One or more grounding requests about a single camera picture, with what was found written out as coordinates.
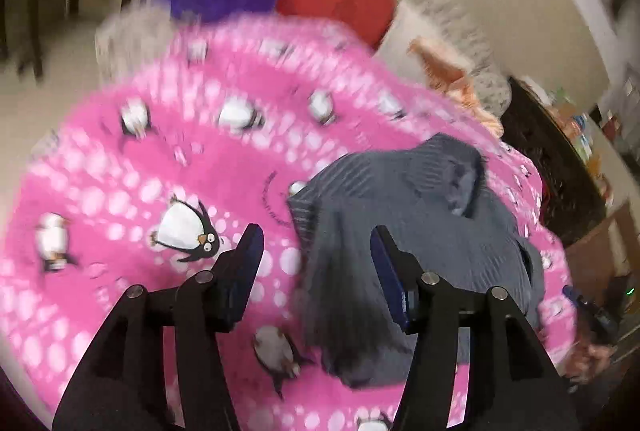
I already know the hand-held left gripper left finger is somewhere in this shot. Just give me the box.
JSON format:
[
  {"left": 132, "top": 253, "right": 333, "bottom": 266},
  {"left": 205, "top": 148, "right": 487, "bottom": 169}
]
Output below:
[{"left": 51, "top": 223, "right": 265, "bottom": 431}]

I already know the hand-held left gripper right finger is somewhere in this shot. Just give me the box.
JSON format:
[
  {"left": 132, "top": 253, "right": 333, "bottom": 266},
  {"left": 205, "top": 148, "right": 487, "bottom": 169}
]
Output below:
[{"left": 370, "top": 225, "right": 581, "bottom": 431}]

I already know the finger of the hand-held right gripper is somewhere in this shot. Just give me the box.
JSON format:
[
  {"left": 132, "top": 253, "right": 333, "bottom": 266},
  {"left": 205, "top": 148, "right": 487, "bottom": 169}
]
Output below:
[{"left": 562, "top": 285, "right": 607, "bottom": 327}]

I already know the grey pinstriped coat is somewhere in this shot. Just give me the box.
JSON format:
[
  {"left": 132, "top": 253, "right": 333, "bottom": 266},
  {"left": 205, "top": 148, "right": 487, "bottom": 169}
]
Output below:
[{"left": 287, "top": 133, "right": 548, "bottom": 392}]

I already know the person's right hand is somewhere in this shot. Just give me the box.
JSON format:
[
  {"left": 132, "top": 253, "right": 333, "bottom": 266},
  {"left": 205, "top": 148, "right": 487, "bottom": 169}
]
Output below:
[{"left": 567, "top": 338, "right": 619, "bottom": 388}]

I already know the brown wooden panel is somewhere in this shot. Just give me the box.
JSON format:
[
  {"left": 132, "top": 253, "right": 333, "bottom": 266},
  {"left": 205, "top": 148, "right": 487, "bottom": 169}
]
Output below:
[{"left": 565, "top": 201, "right": 640, "bottom": 302}]

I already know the dark carved wooden cabinet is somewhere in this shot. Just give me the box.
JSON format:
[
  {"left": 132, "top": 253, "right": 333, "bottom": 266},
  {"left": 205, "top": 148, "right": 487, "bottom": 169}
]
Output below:
[{"left": 500, "top": 76, "right": 608, "bottom": 247}]

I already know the pink penguin print blanket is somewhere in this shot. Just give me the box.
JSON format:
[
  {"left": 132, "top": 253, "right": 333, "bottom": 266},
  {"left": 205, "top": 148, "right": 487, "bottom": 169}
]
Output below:
[{"left": 0, "top": 13, "right": 576, "bottom": 431}]

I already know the clutter pile on cabinet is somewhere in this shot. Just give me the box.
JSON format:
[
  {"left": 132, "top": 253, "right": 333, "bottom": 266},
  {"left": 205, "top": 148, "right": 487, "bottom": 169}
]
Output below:
[{"left": 545, "top": 86, "right": 616, "bottom": 206}]

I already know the peach fringed scarf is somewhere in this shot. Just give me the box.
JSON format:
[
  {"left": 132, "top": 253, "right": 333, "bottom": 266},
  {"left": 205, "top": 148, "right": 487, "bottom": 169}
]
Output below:
[{"left": 407, "top": 38, "right": 506, "bottom": 132}]

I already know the white pillow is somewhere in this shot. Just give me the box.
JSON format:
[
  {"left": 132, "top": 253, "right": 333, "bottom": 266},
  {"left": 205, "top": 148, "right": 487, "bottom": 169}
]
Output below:
[{"left": 377, "top": 3, "right": 436, "bottom": 72}]

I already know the red pillow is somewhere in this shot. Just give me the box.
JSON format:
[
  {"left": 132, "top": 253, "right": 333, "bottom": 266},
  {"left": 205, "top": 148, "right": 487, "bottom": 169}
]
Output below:
[{"left": 275, "top": 0, "right": 398, "bottom": 52}]

